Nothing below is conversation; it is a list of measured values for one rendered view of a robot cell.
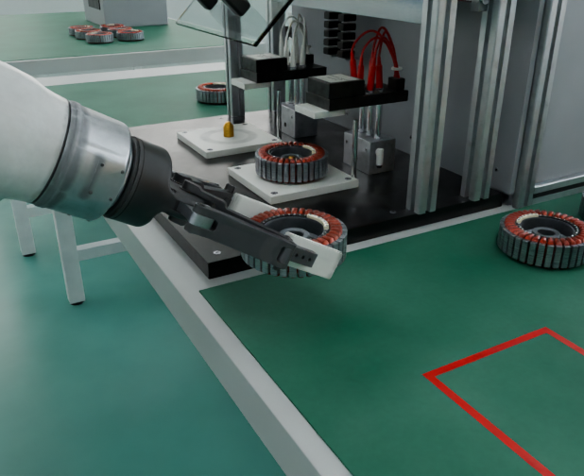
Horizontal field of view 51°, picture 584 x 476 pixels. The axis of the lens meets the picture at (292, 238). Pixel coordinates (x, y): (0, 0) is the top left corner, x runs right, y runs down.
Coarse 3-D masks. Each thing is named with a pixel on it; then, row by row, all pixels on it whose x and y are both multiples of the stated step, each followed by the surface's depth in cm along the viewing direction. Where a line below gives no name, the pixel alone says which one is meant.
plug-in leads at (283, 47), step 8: (288, 16) 115; (304, 24) 113; (288, 32) 113; (296, 32) 116; (304, 32) 113; (280, 40) 116; (296, 40) 116; (304, 40) 113; (280, 48) 116; (288, 48) 114; (296, 48) 116; (304, 48) 114; (288, 56) 115; (296, 56) 117; (304, 56) 114; (312, 56) 118; (288, 64) 116; (304, 64) 115
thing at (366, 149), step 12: (348, 132) 102; (360, 132) 102; (348, 144) 102; (360, 144) 99; (372, 144) 97; (384, 144) 98; (348, 156) 103; (360, 156) 100; (372, 156) 98; (384, 156) 99; (360, 168) 100; (372, 168) 99; (384, 168) 100
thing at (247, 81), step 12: (252, 60) 110; (264, 60) 109; (276, 60) 111; (252, 72) 111; (264, 72) 110; (276, 72) 111; (288, 72) 112; (300, 72) 113; (312, 72) 115; (324, 72) 116; (240, 84) 111; (252, 84) 110; (264, 84) 111; (288, 84) 120; (300, 84) 116; (288, 96) 121; (300, 96) 117
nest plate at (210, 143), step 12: (180, 132) 117; (192, 132) 117; (204, 132) 117; (216, 132) 117; (240, 132) 117; (252, 132) 117; (264, 132) 117; (192, 144) 111; (204, 144) 110; (216, 144) 110; (228, 144) 110; (240, 144) 110; (252, 144) 110; (264, 144) 111; (204, 156) 107; (216, 156) 107
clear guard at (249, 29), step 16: (256, 0) 69; (272, 0) 66; (288, 0) 64; (192, 16) 79; (208, 16) 76; (224, 16) 72; (240, 16) 69; (256, 16) 66; (272, 16) 64; (208, 32) 74; (224, 32) 70; (240, 32) 67; (256, 32) 64
